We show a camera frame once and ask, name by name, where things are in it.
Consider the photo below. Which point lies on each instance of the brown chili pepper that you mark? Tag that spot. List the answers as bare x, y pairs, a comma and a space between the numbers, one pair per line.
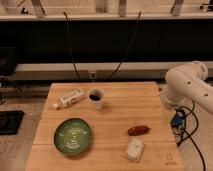
138, 130

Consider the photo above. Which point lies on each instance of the white wall power outlet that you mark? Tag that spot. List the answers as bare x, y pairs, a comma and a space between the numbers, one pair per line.
93, 75

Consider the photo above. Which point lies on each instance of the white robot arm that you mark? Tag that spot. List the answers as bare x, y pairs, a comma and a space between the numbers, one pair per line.
188, 81

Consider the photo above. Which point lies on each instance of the white wrapped packet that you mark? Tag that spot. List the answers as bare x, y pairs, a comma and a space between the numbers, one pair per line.
134, 149

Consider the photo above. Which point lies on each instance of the black box at left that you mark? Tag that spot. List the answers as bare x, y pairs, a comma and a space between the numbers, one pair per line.
8, 60

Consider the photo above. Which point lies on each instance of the white plastic bottle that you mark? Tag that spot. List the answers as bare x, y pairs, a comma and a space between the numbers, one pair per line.
69, 99

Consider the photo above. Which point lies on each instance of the blue cable connector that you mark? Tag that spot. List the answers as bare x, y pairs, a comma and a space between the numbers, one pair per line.
177, 120

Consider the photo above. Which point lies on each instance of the green ceramic bowl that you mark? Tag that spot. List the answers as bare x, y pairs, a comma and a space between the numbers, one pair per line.
72, 136

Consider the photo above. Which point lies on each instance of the white paper cup with coffee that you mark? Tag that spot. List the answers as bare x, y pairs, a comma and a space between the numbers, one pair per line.
96, 98

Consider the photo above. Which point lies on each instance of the black floor mat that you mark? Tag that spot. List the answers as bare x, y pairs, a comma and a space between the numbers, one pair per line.
10, 122

